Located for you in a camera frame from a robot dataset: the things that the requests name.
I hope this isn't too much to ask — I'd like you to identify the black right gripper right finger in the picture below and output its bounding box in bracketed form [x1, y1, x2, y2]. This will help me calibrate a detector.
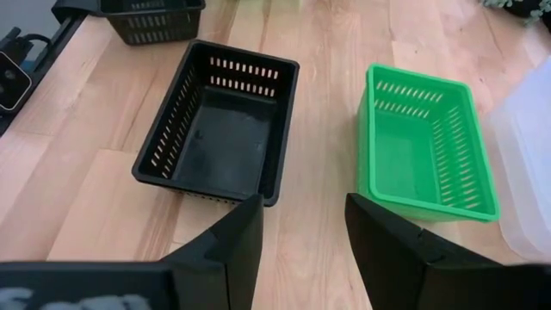
[344, 193, 501, 310]

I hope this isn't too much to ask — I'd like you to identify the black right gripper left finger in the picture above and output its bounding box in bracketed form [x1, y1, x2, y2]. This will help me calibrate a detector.
[159, 193, 265, 310]

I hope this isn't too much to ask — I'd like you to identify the green slotted plastic basket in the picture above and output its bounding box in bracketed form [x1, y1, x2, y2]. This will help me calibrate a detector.
[356, 85, 502, 224]
[356, 63, 502, 224]

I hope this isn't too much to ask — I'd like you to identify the clear plastic storage bin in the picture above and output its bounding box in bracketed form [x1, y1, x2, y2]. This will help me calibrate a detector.
[484, 55, 551, 264]

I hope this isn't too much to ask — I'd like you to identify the potted succulent plant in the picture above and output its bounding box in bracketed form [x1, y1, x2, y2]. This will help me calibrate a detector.
[480, 0, 551, 28]

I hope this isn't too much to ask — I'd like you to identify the black table edge rail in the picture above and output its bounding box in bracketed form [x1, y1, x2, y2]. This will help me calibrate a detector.
[0, 11, 90, 137]

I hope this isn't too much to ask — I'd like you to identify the black table-level camera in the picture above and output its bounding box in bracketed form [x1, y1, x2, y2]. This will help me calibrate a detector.
[0, 50, 34, 114]

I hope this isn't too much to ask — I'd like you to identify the black camera cable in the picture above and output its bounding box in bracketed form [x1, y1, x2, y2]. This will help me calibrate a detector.
[0, 26, 53, 59]

